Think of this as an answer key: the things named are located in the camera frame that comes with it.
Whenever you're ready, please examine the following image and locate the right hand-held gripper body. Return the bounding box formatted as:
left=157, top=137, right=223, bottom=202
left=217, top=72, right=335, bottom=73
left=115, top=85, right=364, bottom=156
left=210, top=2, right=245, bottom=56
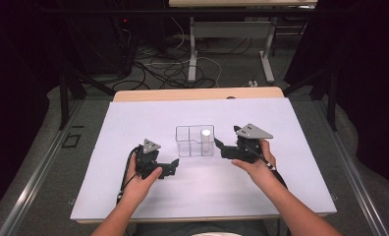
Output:
left=221, top=123, right=274, bottom=164

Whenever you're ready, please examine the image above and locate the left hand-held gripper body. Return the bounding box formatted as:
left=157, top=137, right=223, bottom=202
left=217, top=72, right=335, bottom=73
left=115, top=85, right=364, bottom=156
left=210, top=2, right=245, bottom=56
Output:
left=135, top=138, right=172, bottom=180

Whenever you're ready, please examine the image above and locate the white cylindrical tube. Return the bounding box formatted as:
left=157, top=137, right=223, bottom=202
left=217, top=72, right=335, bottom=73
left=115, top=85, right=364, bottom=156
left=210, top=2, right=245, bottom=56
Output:
left=200, top=129, right=214, bottom=156

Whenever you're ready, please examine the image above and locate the clear plastic compartment organizer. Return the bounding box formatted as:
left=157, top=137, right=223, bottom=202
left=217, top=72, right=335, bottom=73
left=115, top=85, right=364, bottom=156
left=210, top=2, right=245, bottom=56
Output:
left=175, top=124, right=216, bottom=158

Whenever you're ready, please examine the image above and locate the person's right hand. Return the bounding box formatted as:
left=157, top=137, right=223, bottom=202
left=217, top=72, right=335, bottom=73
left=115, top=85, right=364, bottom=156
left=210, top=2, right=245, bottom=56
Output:
left=231, top=139, right=283, bottom=192

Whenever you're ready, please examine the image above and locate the person's left hand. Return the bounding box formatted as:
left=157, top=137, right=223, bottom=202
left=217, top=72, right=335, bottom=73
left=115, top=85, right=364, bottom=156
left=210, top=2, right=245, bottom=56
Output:
left=120, top=152, right=164, bottom=207

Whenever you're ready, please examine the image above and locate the person's torso clothing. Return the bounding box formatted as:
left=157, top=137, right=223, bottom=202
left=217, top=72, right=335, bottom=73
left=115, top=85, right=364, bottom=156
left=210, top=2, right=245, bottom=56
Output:
left=130, top=221, right=275, bottom=236

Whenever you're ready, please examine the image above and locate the black metal stand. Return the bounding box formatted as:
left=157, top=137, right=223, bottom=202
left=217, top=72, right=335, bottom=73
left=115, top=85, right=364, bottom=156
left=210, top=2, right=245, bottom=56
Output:
left=281, top=62, right=339, bottom=132
left=58, top=58, right=117, bottom=131

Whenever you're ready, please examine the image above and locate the white-legged desk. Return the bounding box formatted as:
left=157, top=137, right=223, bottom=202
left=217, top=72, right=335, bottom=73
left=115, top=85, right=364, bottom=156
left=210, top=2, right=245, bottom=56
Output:
left=168, top=0, right=318, bottom=85

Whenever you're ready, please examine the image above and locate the black computer tower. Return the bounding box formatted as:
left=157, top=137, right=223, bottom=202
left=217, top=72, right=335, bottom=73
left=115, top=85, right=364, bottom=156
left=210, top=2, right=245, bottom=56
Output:
left=81, top=14, right=137, bottom=78

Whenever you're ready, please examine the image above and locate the dark curtain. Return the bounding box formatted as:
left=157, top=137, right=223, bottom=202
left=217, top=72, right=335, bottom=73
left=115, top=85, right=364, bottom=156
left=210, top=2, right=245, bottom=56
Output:
left=0, top=0, right=66, bottom=220
left=285, top=0, right=389, bottom=191

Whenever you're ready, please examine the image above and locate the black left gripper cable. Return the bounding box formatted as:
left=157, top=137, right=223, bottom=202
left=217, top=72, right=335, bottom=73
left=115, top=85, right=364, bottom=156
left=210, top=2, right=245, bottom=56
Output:
left=116, top=145, right=142, bottom=206

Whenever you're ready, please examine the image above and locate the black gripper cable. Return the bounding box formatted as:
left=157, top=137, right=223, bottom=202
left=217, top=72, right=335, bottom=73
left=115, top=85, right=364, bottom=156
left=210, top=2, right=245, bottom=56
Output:
left=243, top=143, right=289, bottom=191
left=116, top=145, right=142, bottom=206

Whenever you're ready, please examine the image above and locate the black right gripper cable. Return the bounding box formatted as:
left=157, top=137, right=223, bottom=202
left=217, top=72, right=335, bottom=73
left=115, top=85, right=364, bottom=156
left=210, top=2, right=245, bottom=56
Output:
left=243, top=143, right=289, bottom=191

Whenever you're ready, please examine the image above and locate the tangle of floor cables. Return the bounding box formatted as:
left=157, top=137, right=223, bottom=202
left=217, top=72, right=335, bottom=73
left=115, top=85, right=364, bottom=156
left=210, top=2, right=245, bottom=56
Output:
left=112, top=16, right=254, bottom=92

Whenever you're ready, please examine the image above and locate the metal floor rail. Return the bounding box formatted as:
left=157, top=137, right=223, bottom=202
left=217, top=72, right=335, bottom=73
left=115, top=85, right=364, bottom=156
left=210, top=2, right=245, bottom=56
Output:
left=312, top=97, right=389, bottom=236
left=0, top=99, right=84, bottom=236

